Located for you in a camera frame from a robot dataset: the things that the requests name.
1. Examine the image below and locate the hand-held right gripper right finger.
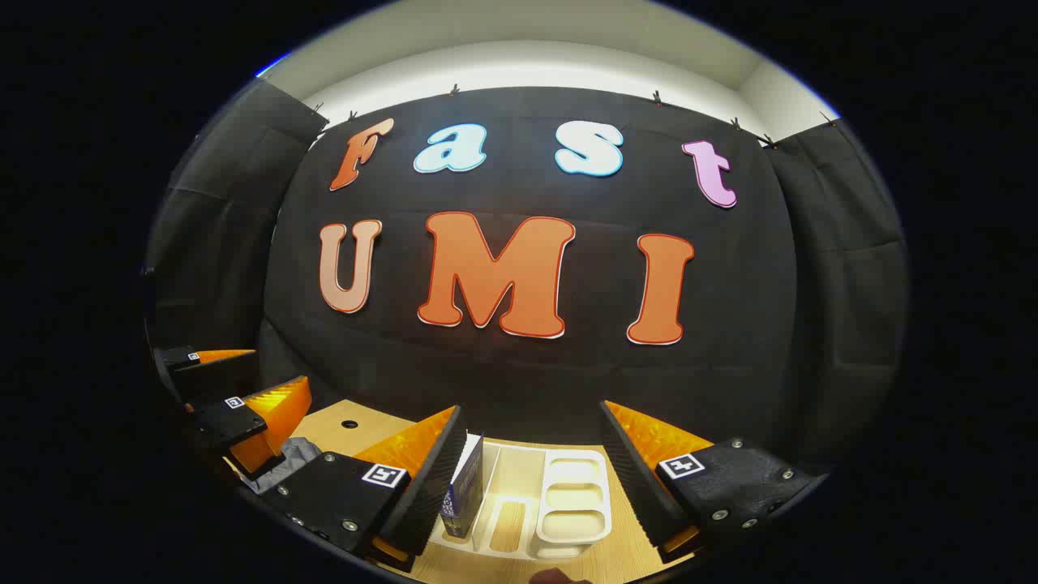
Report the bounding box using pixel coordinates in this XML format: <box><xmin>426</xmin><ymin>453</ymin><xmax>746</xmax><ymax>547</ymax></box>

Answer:
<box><xmin>598</xmin><ymin>399</ymin><xmax>820</xmax><ymax>565</ymax></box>

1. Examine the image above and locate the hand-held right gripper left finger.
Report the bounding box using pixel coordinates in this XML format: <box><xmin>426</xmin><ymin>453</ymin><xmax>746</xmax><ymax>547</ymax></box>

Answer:
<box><xmin>264</xmin><ymin>405</ymin><xmax>468</xmax><ymax>573</ymax></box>

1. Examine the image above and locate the grey schoolbag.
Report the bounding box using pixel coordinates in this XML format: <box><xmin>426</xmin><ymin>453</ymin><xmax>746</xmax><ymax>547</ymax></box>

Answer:
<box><xmin>239</xmin><ymin>436</ymin><xmax>322</xmax><ymax>496</ymax></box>

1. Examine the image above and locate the white bookshelf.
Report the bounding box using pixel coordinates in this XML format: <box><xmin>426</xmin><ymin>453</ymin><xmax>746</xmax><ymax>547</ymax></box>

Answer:
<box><xmin>430</xmin><ymin>438</ymin><xmax>614</xmax><ymax>562</ymax></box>

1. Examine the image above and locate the blue cover book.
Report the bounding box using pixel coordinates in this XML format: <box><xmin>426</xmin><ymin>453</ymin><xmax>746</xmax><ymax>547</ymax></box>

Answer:
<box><xmin>440</xmin><ymin>432</ymin><xmax>486</xmax><ymax>541</ymax></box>

